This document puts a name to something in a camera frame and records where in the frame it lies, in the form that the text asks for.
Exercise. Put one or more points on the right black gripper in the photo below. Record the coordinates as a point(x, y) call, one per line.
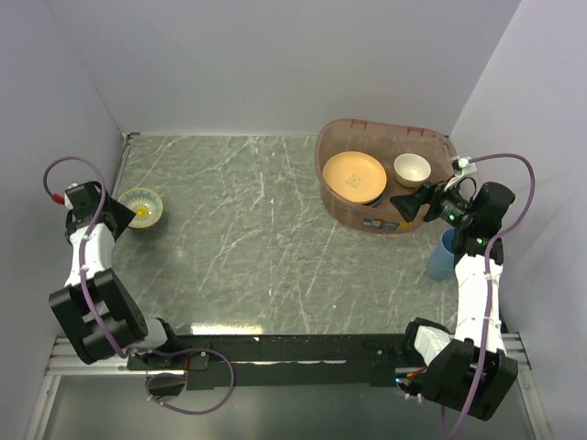
point(409, 204)

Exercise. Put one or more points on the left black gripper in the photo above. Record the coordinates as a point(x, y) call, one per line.
point(123, 214)

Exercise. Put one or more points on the cream ceramic bowl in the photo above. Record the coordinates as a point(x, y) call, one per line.
point(411, 170)

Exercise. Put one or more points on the yellow orange plate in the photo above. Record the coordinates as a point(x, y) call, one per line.
point(355, 176)

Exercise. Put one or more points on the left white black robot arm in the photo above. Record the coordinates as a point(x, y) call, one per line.
point(94, 309)

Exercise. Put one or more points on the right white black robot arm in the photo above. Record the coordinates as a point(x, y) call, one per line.
point(468, 369)

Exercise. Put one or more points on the blue yellow patterned bowl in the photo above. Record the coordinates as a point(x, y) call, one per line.
point(145, 204)

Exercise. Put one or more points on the blue plastic cup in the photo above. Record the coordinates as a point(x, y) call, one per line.
point(440, 265)

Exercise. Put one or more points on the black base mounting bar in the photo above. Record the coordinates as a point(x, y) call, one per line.
point(287, 360)

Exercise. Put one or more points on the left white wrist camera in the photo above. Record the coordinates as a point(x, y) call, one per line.
point(63, 199)

